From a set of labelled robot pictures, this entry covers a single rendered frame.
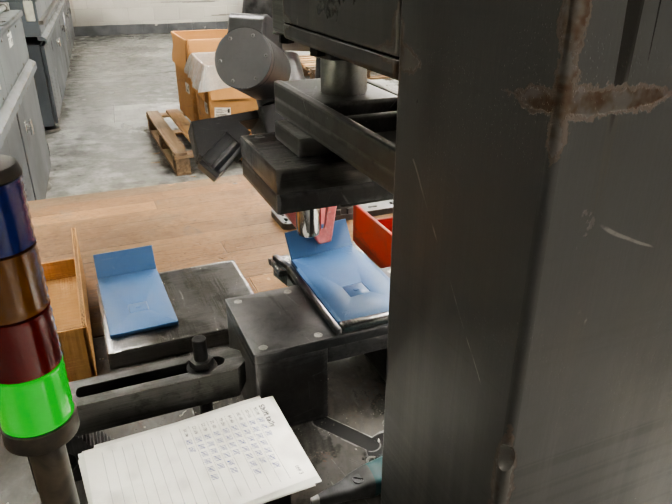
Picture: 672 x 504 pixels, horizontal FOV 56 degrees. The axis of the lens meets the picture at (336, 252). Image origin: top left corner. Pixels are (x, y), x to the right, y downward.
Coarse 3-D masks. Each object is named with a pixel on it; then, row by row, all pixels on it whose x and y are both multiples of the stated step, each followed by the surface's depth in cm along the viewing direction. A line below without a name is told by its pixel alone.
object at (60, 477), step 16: (0, 160) 30; (16, 160) 30; (0, 176) 28; (16, 176) 29; (0, 432) 34; (48, 432) 34; (64, 432) 35; (16, 448) 34; (32, 448) 34; (48, 448) 34; (64, 448) 37; (32, 464) 36; (48, 464) 36; (64, 464) 37; (48, 480) 36; (64, 480) 37; (48, 496) 37; (64, 496) 37
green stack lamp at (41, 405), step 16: (64, 368) 35; (0, 384) 32; (16, 384) 32; (32, 384) 33; (48, 384) 33; (64, 384) 35; (0, 400) 33; (16, 400) 33; (32, 400) 33; (48, 400) 34; (64, 400) 35; (0, 416) 34; (16, 416) 33; (32, 416) 33; (48, 416) 34; (64, 416) 35; (16, 432) 34; (32, 432) 34
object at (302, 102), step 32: (320, 64) 50; (352, 64) 48; (288, 96) 51; (320, 96) 49; (352, 96) 49; (384, 96) 49; (288, 128) 51; (320, 128) 46; (352, 128) 41; (384, 128) 44; (256, 160) 50; (288, 160) 48; (320, 160) 48; (352, 160) 41; (384, 160) 37; (288, 192) 47; (320, 192) 48; (352, 192) 49; (384, 192) 50; (320, 224) 50
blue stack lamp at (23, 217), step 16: (0, 192) 29; (16, 192) 29; (0, 208) 29; (16, 208) 30; (0, 224) 29; (16, 224) 30; (32, 224) 31; (0, 240) 29; (16, 240) 30; (32, 240) 31; (0, 256) 29
